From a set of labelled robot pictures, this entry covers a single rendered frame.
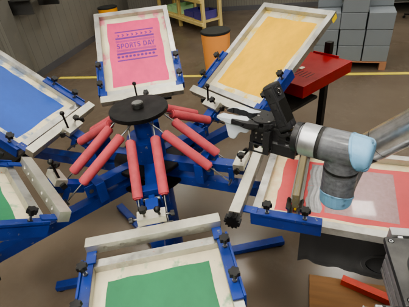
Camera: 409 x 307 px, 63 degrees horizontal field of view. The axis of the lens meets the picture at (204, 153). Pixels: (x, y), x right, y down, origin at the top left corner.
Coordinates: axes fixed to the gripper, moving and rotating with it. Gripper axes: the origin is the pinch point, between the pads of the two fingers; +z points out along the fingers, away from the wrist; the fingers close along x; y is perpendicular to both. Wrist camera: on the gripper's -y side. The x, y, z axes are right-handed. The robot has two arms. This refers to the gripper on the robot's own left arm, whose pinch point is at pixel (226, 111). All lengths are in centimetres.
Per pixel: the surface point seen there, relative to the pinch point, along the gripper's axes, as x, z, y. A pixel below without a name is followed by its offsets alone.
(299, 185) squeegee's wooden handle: 57, -4, 53
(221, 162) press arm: 58, 39, 56
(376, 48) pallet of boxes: 487, 43, 70
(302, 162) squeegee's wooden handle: 74, 1, 51
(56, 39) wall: 318, 589, 81
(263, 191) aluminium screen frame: 54, 12, 61
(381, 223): 63, -39, 63
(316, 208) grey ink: 58, -13, 63
